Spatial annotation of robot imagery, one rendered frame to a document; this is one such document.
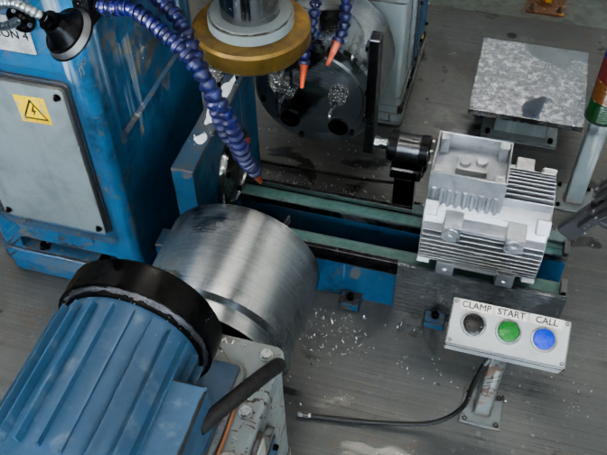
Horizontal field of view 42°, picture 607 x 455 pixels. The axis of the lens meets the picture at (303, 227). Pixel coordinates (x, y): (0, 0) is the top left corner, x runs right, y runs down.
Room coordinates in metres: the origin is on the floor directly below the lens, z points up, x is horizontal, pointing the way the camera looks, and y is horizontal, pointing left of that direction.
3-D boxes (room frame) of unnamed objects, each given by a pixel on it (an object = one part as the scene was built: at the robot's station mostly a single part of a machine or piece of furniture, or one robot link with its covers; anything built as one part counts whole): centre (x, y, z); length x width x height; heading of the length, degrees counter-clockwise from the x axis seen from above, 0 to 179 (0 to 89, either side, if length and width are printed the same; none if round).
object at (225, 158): (1.03, 0.12, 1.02); 0.15 x 0.02 x 0.15; 163
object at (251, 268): (0.66, 0.14, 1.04); 0.37 x 0.25 x 0.25; 163
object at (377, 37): (1.09, -0.13, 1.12); 0.04 x 0.03 x 0.26; 73
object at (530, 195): (0.90, -0.31, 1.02); 0.20 x 0.19 x 0.19; 73
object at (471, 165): (0.91, -0.27, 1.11); 0.12 x 0.11 x 0.07; 73
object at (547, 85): (1.39, -0.51, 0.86); 0.27 x 0.24 x 0.12; 163
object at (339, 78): (1.32, -0.06, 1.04); 0.41 x 0.25 x 0.25; 163
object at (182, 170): (1.05, 0.18, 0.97); 0.30 x 0.11 x 0.34; 163
